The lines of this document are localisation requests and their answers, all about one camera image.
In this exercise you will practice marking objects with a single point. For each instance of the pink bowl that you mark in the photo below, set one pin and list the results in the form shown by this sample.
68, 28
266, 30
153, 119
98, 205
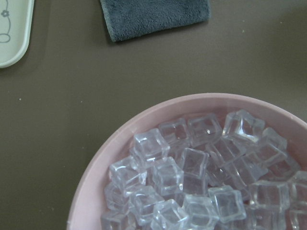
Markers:
89, 204

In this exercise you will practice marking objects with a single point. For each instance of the clear plastic ice cube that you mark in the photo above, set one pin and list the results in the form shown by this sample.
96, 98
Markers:
150, 146

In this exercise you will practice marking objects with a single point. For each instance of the cream tray with bear drawing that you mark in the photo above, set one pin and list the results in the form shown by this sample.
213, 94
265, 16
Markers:
15, 28

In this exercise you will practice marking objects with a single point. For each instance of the grey folded cloth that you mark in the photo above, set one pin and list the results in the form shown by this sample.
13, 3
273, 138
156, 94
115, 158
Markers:
127, 19

